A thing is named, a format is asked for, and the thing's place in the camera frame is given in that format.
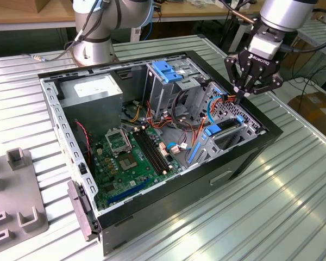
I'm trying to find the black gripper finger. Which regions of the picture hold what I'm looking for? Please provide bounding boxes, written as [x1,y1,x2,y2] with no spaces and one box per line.
[224,55,247,105]
[240,72,284,105]

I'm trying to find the blue data wire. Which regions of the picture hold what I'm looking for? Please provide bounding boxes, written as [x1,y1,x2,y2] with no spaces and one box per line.
[206,86,227,125]

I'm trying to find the orange red power wire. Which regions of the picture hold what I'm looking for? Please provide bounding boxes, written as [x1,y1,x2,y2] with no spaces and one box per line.
[190,92,241,150]

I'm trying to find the hard disk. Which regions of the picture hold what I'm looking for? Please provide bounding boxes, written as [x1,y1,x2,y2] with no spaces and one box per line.
[187,114,247,165]

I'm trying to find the silver disk bay cage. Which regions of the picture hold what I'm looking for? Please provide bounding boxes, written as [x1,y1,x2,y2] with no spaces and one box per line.
[184,81,267,171]

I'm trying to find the brown cardboard box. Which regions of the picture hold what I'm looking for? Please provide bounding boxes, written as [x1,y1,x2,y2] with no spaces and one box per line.
[287,91,326,132]

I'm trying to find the blue plastic drive latch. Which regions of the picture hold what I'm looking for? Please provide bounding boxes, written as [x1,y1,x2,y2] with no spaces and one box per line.
[152,61,183,84]

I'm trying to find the silver optical drive cage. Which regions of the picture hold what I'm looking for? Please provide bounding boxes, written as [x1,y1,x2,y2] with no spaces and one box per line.
[146,57,210,122]

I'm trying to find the black RAM slot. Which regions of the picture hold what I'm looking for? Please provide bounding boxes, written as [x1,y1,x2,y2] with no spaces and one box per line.
[136,129,167,174]
[140,128,170,172]
[143,127,173,170]
[133,130,164,176]

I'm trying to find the metal socket cover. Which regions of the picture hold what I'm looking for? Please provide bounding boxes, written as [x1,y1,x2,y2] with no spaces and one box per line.
[105,127,133,158]

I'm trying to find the CPU socket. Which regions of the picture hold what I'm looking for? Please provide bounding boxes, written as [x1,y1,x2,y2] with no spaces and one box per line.
[105,127,133,158]

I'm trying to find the grey square chipset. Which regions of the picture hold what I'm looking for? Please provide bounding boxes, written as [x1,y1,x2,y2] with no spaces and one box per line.
[118,155,139,171]

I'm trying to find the black PC case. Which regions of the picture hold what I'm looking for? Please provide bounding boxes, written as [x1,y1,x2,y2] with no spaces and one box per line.
[37,49,285,258]

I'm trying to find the grey power supply unit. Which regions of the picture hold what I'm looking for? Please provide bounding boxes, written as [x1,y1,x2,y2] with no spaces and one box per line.
[58,73,123,142]

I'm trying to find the green motherboard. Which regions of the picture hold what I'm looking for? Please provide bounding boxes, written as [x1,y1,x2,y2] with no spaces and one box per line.
[91,123,184,212]

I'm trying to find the blue expansion slot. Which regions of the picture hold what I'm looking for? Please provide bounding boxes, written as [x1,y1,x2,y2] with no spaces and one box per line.
[106,178,151,207]

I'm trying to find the black case fan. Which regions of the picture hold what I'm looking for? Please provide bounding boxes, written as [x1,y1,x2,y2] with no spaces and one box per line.
[74,119,96,175]

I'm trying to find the cardboard box on desk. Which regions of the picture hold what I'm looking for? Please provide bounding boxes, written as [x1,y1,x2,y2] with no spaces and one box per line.
[34,0,74,14]

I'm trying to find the grey parts rack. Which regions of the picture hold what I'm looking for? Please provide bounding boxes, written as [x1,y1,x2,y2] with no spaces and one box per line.
[0,146,49,250]

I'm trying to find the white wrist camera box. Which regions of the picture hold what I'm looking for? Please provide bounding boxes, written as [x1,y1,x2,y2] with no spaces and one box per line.
[247,34,285,57]

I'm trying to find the thick black cable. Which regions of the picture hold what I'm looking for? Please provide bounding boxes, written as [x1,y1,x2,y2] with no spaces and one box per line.
[172,89,199,131]

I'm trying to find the wooden desk white frame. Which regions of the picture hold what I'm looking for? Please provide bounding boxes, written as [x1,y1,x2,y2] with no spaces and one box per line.
[152,0,264,54]
[0,0,79,33]

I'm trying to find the red orange wire bundle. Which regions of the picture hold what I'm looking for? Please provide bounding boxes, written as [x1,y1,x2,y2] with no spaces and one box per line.
[146,100,168,131]

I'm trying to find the white plug blue wire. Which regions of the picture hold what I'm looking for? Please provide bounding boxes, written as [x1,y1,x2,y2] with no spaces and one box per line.
[167,141,193,155]

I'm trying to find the yellow black wire bundle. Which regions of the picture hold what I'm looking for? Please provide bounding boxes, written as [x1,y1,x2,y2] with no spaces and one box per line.
[123,104,143,125]

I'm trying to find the red black twisted fan wire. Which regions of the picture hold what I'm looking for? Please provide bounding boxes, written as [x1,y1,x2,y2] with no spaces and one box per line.
[74,120,93,165]

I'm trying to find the grey cable with plug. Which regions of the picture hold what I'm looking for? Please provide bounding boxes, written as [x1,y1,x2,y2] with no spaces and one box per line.
[23,27,82,62]

